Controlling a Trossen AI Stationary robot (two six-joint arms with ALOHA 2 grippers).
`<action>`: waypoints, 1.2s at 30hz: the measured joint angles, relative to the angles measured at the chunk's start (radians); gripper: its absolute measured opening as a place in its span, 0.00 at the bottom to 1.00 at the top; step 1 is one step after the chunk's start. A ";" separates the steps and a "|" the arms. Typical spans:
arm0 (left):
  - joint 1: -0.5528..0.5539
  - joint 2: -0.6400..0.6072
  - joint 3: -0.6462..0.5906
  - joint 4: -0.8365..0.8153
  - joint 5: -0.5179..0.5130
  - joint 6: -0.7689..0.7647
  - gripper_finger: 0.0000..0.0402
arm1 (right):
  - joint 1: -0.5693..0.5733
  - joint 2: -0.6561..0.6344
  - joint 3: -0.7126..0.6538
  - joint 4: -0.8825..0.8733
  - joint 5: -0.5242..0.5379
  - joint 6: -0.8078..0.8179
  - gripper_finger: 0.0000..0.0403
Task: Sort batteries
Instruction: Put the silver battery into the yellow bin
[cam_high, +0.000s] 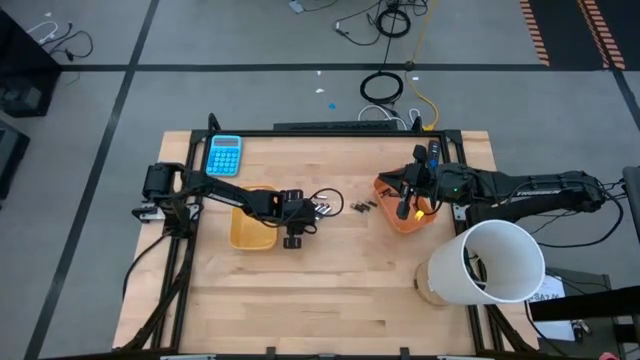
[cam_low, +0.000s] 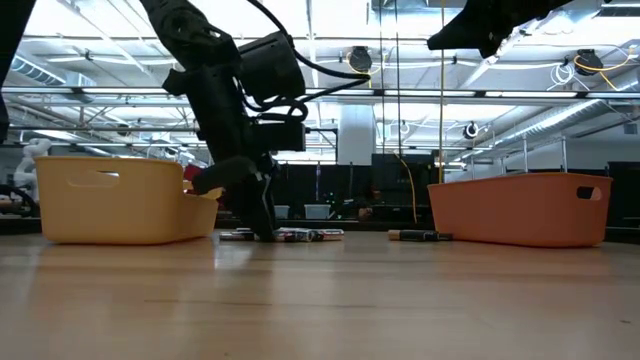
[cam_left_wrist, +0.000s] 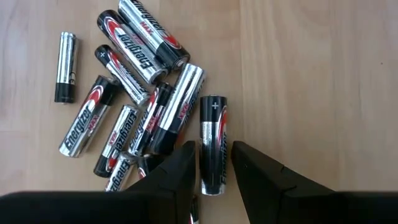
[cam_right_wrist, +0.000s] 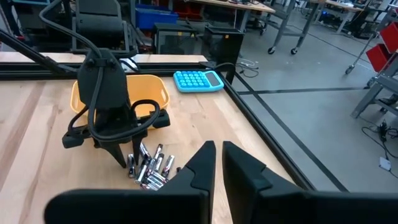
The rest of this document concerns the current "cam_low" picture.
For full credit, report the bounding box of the silver AA battery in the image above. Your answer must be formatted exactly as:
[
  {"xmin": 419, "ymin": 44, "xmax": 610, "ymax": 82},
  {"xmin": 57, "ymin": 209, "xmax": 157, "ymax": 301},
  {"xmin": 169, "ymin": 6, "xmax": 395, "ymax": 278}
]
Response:
[
  {"xmin": 275, "ymin": 227, "xmax": 315, "ymax": 243},
  {"xmin": 218, "ymin": 228, "xmax": 257, "ymax": 242},
  {"xmin": 310, "ymin": 228, "xmax": 346, "ymax": 242}
]

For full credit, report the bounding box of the wide translucent storage box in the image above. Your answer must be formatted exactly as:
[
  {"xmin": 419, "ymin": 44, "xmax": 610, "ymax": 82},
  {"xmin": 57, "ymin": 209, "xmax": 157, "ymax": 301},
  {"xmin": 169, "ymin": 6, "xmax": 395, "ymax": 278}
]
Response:
[{"xmin": 304, "ymin": 203, "xmax": 332, "ymax": 220}]

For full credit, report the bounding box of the yellow cable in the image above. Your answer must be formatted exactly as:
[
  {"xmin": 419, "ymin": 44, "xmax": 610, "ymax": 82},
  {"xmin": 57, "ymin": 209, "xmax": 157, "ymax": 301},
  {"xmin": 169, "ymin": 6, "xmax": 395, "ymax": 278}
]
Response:
[{"xmin": 394, "ymin": 152, "xmax": 419, "ymax": 225}]

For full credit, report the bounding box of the person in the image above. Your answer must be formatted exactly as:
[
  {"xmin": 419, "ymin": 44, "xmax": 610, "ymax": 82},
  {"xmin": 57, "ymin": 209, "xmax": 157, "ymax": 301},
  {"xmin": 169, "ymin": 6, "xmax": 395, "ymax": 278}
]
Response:
[{"xmin": 349, "ymin": 185, "xmax": 382, "ymax": 221}]

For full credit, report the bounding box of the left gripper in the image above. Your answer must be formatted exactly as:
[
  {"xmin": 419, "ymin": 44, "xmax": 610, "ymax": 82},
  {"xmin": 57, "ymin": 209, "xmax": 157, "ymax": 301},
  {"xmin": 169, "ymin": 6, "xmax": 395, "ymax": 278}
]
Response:
[{"xmin": 162, "ymin": 30, "xmax": 308, "ymax": 243}]

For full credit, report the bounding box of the metal shelf rack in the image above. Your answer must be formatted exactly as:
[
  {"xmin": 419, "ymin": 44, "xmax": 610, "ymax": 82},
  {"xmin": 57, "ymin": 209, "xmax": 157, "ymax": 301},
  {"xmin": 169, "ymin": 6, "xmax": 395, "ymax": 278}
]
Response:
[{"xmin": 499, "ymin": 135, "xmax": 570, "ymax": 175}]

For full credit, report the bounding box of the orange plastic bin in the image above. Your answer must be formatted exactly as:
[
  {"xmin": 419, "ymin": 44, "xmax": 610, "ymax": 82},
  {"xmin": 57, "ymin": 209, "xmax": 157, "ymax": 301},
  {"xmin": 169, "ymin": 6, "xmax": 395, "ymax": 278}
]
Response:
[{"xmin": 427, "ymin": 172, "xmax": 614, "ymax": 249}]

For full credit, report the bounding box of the yellow plastic bin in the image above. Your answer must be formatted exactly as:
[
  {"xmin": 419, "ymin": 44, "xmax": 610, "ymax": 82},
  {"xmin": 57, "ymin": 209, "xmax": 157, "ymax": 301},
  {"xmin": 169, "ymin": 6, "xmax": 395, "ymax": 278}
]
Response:
[{"xmin": 34, "ymin": 155, "xmax": 225, "ymax": 246}]

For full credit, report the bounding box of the grey overhead strut rail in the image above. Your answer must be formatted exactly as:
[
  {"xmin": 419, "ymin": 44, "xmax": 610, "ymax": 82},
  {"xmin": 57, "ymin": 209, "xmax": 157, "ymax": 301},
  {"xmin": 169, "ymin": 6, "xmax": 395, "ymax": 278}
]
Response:
[{"xmin": 0, "ymin": 85, "xmax": 640, "ymax": 100}]

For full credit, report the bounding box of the black aluminium table frame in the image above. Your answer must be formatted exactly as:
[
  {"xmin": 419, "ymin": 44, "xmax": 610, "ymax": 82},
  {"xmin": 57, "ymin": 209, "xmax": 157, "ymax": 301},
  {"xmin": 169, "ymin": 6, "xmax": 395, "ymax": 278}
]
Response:
[{"xmin": 0, "ymin": 214, "xmax": 640, "ymax": 245}]

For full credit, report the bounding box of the black partition panel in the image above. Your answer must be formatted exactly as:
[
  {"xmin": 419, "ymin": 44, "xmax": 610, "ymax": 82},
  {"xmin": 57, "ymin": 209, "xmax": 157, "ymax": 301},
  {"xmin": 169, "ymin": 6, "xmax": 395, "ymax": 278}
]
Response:
[{"xmin": 370, "ymin": 152, "xmax": 437, "ymax": 221}]

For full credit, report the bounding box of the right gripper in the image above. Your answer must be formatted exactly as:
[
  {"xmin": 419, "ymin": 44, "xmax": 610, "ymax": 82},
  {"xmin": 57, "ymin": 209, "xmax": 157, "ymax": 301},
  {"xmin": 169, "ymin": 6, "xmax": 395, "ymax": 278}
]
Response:
[{"xmin": 426, "ymin": 0, "xmax": 576, "ymax": 60}]

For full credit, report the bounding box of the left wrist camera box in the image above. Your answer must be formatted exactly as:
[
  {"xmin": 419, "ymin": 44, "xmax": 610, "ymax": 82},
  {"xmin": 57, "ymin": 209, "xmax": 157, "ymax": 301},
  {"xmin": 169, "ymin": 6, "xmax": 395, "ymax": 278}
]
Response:
[{"xmin": 249, "ymin": 122, "xmax": 308, "ymax": 153}]

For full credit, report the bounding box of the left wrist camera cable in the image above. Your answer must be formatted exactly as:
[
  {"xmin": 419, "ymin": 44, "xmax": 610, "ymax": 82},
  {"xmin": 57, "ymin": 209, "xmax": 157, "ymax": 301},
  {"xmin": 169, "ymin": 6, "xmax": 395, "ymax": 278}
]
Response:
[{"xmin": 239, "ymin": 0, "xmax": 373, "ymax": 125}]

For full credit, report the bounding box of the white column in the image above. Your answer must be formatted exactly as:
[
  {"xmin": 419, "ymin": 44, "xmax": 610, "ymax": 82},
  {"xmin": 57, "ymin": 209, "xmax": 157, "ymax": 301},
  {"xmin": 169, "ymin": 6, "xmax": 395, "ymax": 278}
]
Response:
[{"xmin": 337, "ymin": 103, "xmax": 375, "ymax": 166}]

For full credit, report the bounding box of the red cart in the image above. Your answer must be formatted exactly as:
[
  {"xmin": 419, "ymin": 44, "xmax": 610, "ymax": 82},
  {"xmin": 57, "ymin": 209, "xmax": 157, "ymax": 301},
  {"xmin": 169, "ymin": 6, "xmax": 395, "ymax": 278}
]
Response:
[{"xmin": 182, "ymin": 163, "xmax": 205, "ymax": 184}]

